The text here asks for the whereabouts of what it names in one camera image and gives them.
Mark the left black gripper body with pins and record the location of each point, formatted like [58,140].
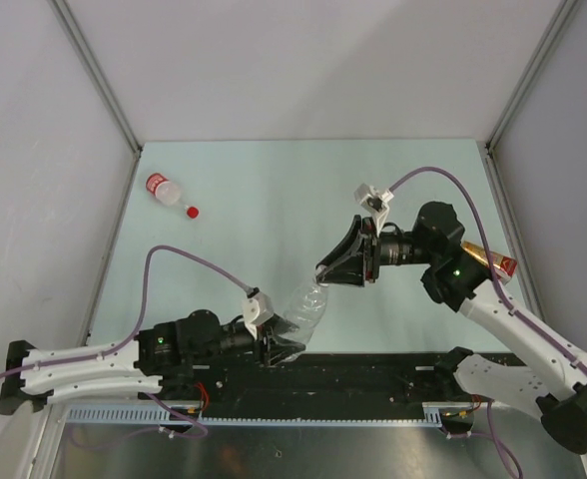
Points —
[262,351]

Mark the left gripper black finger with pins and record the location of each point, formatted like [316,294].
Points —
[281,326]
[283,350]

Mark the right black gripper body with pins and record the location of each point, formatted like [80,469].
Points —
[371,249]

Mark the clear plastic water bottle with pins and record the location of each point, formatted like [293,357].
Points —
[306,308]

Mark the red label plastic bottle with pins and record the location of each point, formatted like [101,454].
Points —
[169,194]

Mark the white bottle cap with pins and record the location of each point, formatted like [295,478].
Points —
[319,275]

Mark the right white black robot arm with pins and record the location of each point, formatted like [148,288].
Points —
[550,385]

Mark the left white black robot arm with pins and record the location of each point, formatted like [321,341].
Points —
[159,361]

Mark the yellow red tea bottle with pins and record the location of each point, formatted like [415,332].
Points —
[504,265]

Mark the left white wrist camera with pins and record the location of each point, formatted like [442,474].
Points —
[257,308]

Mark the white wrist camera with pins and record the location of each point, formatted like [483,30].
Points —
[257,308]
[376,202]

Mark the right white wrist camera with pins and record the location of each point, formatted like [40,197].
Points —
[376,202]

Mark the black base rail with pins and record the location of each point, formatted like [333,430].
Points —
[328,385]

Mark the grey slotted cable duct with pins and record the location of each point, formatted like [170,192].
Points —
[428,415]

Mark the right aluminium frame post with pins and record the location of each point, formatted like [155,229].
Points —
[549,42]

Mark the aluminium frame post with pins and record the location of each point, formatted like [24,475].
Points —
[549,42]
[90,63]

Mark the left aluminium frame post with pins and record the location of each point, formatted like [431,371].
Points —
[90,63]

